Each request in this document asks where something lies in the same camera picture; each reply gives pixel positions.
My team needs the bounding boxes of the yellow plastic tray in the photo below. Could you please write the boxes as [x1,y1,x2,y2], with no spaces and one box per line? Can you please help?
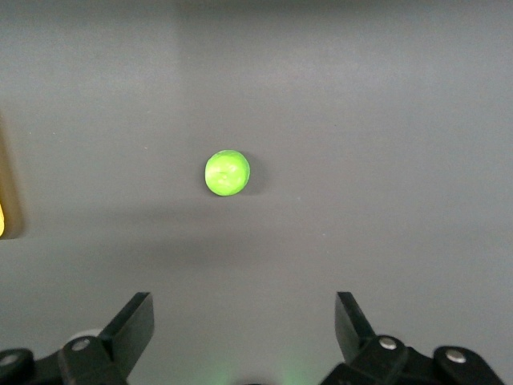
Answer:
[0,114,24,241]

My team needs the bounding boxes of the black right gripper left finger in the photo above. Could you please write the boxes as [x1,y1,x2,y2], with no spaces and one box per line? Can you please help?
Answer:
[0,291,156,385]

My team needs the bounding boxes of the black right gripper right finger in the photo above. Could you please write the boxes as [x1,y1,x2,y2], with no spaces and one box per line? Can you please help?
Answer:
[319,291,507,385]

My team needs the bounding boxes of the green apple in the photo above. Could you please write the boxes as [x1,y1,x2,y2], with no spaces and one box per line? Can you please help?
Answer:
[204,149,252,197]

